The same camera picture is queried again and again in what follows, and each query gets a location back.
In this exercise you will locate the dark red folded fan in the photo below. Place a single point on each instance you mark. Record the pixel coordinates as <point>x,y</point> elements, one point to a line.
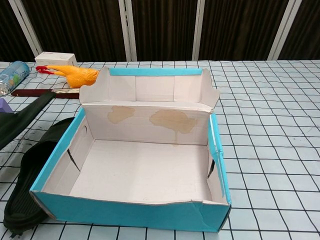
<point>27,93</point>

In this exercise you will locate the white partition frame post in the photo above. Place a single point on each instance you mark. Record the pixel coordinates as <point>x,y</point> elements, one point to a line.
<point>127,30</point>
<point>25,27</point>
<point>201,30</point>
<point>284,30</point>

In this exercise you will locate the light blue checkered tablecloth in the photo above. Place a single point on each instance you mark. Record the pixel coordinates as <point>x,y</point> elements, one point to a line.
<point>262,125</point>

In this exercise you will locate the yellow rubber chicken toy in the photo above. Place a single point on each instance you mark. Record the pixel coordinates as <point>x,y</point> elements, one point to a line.
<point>80,76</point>

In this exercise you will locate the black rubber slipper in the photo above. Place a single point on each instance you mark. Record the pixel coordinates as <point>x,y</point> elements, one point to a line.
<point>27,175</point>
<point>22,117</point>

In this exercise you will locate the light blue shoe box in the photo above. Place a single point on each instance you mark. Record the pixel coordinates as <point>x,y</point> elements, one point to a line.
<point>140,170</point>

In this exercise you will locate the white small carton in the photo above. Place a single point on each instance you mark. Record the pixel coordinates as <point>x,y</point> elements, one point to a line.
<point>55,59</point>

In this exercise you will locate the purple foam cube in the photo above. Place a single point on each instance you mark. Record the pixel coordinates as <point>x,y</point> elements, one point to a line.
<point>4,106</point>

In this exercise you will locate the clear bottle blue label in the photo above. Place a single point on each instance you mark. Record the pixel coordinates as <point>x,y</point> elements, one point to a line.
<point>12,75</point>

